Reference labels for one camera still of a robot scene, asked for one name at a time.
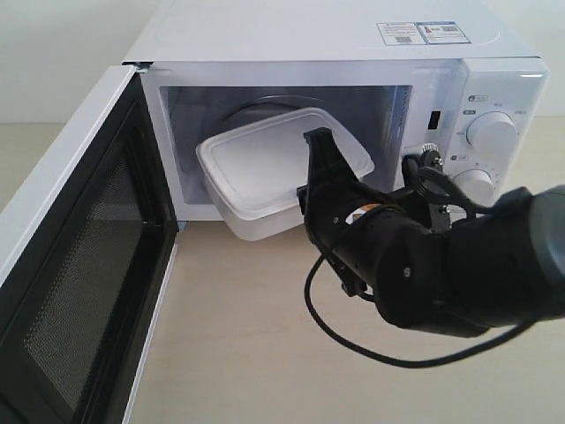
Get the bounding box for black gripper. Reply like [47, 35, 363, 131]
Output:
[297, 127, 435, 297]

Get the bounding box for white lidded plastic container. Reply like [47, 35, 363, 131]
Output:
[196, 108, 374, 241]

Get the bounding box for white microwave door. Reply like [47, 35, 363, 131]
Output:
[1, 65, 178, 423]

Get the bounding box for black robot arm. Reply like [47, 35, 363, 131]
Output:
[297, 127, 564, 337]

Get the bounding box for white microwave oven body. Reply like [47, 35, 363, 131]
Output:
[124, 1, 549, 225]

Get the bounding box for glass turntable plate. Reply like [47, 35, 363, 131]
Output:
[218, 95, 304, 131]

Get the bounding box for lower white timer knob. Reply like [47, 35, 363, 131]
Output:
[454, 169, 493, 205]

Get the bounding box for upper white control knob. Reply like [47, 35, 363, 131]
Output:
[466, 111, 517, 156]

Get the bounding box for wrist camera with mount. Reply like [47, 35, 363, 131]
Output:
[401, 143, 492, 231]

